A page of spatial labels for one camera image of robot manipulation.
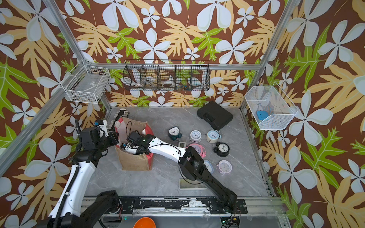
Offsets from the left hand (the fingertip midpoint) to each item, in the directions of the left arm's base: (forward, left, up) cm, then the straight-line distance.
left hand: (118, 131), depth 79 cm
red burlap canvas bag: (-15, -8, -7) cm, 18 cm away
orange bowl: (-41, -19, -17) cm, 48 cm away
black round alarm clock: (-1, -63, -18) cm, 65 cm away
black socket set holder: (+32, +13, -21) cm, 40 cm away
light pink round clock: (-12, -63, -20) cm, 67 cm away
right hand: (-8, -8, -16) cm, 20 cm away
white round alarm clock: (+9, -46, -18) cm, 50 cm away
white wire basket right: (+19, -91, +8) cm, 93 cm away
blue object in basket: (+9, -82, +5) cm, 83 cm away
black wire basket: (+41, -25, +10) cm, 49 cm away
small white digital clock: (+3, -36, -20) cm, 41 cm away
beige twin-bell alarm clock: (+9, -58, -18) cm, 61 cm away
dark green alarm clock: (+11, -30, -17) cm, 37 cm away
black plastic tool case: (+29, -63, -18) cm, 72 cm away
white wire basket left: (+26, +22, +13) cm, 37 cm away
